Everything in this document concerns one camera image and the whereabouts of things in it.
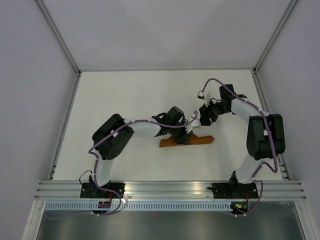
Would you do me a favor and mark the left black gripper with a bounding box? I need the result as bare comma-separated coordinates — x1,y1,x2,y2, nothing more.
168,121,193,146

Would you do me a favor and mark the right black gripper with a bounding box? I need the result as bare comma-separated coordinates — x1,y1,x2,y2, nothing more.
198,98,229,127

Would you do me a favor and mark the orange-brown cloth napkin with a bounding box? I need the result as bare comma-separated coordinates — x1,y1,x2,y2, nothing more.
159,134,215,148

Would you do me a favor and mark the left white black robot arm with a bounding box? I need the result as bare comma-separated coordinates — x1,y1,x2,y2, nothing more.
80,106,200,198

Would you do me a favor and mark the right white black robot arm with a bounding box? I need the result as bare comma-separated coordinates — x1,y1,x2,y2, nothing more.
197,84,286,199

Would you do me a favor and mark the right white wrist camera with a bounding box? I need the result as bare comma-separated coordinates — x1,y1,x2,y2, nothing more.
197,90,211,107

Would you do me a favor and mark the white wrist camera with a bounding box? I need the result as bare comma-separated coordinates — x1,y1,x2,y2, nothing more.
197,90,211,107
185,110,201,133

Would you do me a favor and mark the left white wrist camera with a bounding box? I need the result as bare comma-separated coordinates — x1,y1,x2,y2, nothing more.
185,110,201,133

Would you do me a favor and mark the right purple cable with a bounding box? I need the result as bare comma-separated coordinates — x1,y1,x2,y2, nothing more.
199,78,279,201

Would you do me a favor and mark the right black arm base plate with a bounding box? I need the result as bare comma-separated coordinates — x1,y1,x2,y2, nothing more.
207,182,259,199

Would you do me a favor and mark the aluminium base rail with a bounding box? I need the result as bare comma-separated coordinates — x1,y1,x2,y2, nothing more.
33,180,307,202

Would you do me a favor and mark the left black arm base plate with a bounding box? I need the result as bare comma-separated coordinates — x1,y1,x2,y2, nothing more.
80,182,125,199

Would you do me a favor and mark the right aluminium frame post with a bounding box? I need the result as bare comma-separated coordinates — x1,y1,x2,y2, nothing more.
251,0,300,75

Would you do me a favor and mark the aluminium frame post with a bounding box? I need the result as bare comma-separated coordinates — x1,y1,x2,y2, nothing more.
251,0,300,75
33,0,81,76

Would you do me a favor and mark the white slotted cable duct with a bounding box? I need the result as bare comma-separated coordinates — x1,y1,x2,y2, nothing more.
45,200,232,212

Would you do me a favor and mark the left aluminium frame post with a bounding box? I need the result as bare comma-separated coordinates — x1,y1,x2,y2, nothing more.
33,0,81,76

